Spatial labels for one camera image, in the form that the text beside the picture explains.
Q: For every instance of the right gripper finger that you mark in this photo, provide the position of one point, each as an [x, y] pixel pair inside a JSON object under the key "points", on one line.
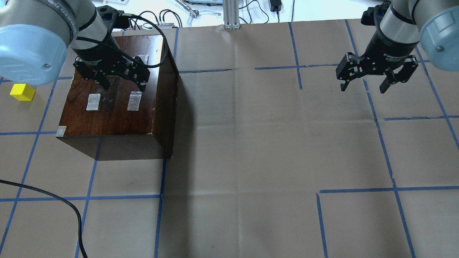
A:
{"points": [[344, 84], [388, 81]]}

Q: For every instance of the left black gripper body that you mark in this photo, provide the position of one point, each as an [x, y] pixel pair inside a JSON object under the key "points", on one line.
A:
{"points": [[101, 52]]}

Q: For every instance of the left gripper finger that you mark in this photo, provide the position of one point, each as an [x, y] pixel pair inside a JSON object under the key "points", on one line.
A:
{"points": [[103, 81], [141, 85]]}

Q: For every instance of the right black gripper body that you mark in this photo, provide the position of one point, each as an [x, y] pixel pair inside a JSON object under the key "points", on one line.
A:
{"points": [[389, 49]]}

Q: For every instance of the yellow block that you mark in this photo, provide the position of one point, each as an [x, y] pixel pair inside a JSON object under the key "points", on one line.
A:
{"points": [[22, 92]]}

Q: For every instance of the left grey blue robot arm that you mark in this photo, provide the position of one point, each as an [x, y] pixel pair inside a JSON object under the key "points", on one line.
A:
{"points": [[35, 36]]}

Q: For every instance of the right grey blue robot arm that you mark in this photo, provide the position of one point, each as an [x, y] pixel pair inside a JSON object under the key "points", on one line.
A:
{"points": [[400, 26]]}

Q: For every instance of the dark wooden cabinet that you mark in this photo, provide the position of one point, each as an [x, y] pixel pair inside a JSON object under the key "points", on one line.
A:
{"points": [[108, 125]]}

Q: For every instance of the brown paper table cover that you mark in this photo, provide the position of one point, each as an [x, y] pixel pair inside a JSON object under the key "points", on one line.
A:
{"points": [[270, 158]]}

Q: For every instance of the black power adapter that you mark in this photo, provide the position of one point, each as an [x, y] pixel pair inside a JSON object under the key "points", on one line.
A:
{"points": [[275, 5]]}

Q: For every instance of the aluminium profile post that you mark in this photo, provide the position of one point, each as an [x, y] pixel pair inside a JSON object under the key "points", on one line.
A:
{"points": [[231, 14]]}

